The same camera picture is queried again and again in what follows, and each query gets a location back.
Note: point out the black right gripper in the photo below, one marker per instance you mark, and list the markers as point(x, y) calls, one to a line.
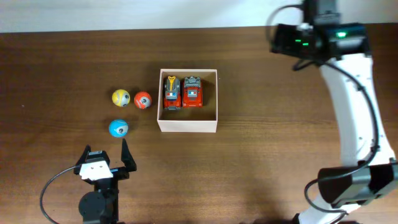
point(291, 31)

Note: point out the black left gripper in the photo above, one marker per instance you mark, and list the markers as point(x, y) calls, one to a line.
point(122, 173)

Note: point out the blue face ball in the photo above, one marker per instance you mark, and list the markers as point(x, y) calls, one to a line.
point(118, 128)

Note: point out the red toy truck yellow crane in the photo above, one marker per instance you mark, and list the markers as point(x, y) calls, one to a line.
point(172, 95)

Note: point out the white cardboard box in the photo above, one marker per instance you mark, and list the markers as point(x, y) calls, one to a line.
point(190, 120)

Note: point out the red toy fire truck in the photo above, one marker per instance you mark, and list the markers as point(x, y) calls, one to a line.
point(192, 92)

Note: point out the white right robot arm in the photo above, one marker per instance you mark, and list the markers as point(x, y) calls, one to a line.
point(343, 55)

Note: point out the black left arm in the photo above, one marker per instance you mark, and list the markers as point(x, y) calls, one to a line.
point(101, 205)

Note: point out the yellow face ball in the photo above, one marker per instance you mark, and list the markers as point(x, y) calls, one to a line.
point(121, 98)

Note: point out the red face ball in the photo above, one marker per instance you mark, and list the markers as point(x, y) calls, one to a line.
point(142, 100)

